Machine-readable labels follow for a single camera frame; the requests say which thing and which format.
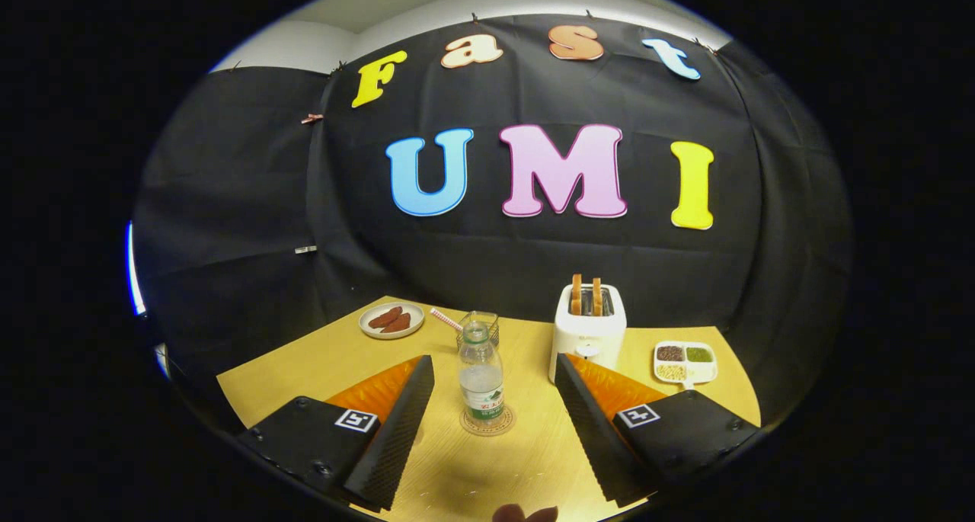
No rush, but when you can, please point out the clear plastic juice bottle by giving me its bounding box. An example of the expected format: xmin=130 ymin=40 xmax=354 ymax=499
xmin=458 ymin=321 xmax=505 ymax=429

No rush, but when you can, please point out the wooden table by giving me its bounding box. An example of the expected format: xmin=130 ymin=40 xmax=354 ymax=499
xmin=217 ymin=296 xmax=762 ymax=522

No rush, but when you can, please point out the white toaster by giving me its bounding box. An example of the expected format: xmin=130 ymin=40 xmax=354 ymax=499
xmin=548 ymin=282 xmax=628 ymax=384

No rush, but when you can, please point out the round cork coaster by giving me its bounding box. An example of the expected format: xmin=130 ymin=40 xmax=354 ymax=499
xmin=459 ymin=405 xmax=516 ymax=437

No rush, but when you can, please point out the black backdrop cloth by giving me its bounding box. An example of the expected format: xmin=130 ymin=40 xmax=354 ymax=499
xmin=131 ymin=13 xmax=854 ymax=431

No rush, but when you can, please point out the white divided dish with beans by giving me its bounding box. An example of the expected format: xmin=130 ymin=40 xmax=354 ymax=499
xmin=653 ymin=341 xmax=718 ymax=390

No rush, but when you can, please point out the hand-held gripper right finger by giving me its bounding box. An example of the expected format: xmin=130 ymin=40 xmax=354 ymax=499
xmin=554 ymin=353 xmax=761 ymax=508

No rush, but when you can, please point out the small white round plate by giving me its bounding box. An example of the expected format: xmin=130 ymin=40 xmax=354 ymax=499
xmin=359 ymin=302 xmax=425 ymax=340

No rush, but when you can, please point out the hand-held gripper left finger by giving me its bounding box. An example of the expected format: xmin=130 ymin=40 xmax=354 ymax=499
xmin=236 ymin=354 xmax=436 ymax=512

